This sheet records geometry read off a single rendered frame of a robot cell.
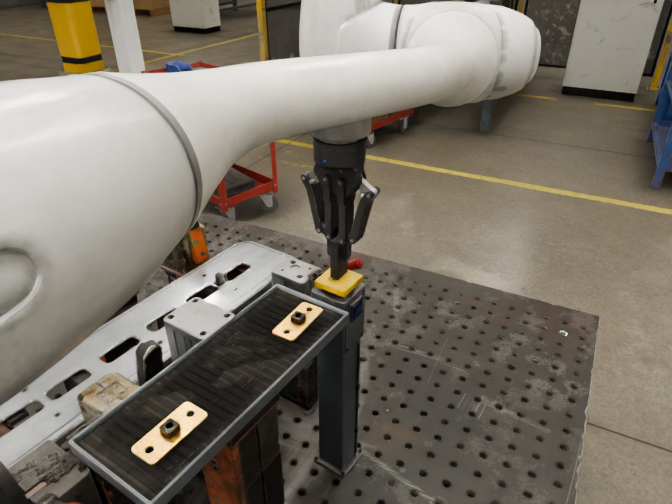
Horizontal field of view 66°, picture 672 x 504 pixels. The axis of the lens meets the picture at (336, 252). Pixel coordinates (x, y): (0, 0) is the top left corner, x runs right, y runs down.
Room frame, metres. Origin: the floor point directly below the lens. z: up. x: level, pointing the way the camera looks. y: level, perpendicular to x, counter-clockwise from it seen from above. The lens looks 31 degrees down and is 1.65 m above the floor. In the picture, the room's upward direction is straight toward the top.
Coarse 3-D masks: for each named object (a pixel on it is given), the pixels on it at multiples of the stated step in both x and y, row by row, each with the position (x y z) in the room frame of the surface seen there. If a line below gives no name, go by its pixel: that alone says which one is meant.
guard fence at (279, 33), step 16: (256, 0) 5.22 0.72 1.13; (272, 0) 5.42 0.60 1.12; (288, 0) 5.67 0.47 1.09; (384, 0) 7.87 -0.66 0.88; (272, 16) 5.40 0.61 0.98; (288, 16) 5.66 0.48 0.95; (272, 32) 5.39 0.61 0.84; (288, 32) 5.65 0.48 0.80; (272, 48) 5.37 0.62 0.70; (288, 48) 5.66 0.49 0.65
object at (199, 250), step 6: (198, 222) 1.07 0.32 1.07; (192, 228) 1.04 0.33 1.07; (198, 228) 1.06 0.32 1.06; (192, 234) 1.04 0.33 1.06; (198, 234) 1.06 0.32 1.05; (192, 240) 1.04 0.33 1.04; (198, 240) 1.05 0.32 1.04; (204, 240) 1.06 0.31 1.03; (192, 246) 1.04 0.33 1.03; (198, 246) 1.04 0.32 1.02; (204, 246) 1.06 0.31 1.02; (192, 252) 1.04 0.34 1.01; (198, 252) 1.04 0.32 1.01; (204, 252) 1.04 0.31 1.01; (192, 258) 1.04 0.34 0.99; (198, 258) 1.03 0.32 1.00; (204, 258) 1.04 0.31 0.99
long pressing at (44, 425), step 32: (224, 256) 1.04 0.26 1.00; (256, 256) 1.04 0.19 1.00; (288, 256) 1.04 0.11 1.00; (192, 288) 0.91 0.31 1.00; (224, 288) 0.91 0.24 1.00; (256, 288) 0.90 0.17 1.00; (128, 320) 0.80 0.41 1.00; (96, 352) 0.71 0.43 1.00; (128, 352) 0.71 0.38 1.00; (32, 384) 0.63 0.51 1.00; (0, 416) 0.56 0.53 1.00; (32, 416) 0.56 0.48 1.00; (64, 416) 0.56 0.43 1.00; (0, 448) 0.50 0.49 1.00; (32, 448) 0.50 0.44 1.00
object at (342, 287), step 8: (328, 272) 0.73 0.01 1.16; (352, 272) 0.73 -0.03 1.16; (320, 280) 0.70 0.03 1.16; (328, 280) 0.70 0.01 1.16; (336, 280) 0.70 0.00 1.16; (344, 280) 0.70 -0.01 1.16; (352, 280) 0.70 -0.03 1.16; (360, 280) 0.71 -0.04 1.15; (328, 288) 0.69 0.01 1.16; (336, 288) 0.68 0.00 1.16; (344, 288) 0.68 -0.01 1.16; (352, 288) 0.69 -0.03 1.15; (344, 296) 0.67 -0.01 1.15
